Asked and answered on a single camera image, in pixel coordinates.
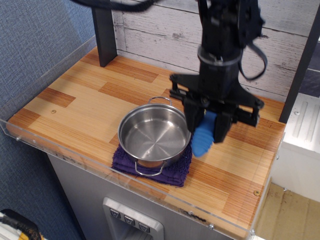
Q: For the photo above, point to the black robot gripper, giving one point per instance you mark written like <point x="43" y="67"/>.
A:
<point x="216" y="88"/>

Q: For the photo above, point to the blue handled grey spatula fork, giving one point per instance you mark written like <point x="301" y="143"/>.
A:
<point x="203" y="136"/>

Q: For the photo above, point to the stainless steel pot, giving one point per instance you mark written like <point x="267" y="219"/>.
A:
<point x="154" y="136"/>

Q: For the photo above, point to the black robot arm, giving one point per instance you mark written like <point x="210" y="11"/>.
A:
<point x="228" y="27"/>

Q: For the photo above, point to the purple folded cloth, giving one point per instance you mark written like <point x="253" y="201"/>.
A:
<point x="174" y="174"/>

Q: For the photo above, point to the white appliance at right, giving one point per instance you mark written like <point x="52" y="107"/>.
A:
<point x="297" y="164"/>

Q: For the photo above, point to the grey cabinet with button panel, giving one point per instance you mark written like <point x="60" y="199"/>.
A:
<point x="111" y="208"/>

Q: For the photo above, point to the yellow object bottom left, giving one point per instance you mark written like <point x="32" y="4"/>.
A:
<point x="30" y="235"/>

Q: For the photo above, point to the black right frame post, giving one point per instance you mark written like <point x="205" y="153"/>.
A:
<point x="302" y="68"/>

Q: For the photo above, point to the black frame post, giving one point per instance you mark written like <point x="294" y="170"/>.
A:
<point x="302" y="68"/>
<point x="105" y="35"/>

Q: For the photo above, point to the black left frame post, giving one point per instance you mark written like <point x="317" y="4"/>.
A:
<point x="105" y="35"/>

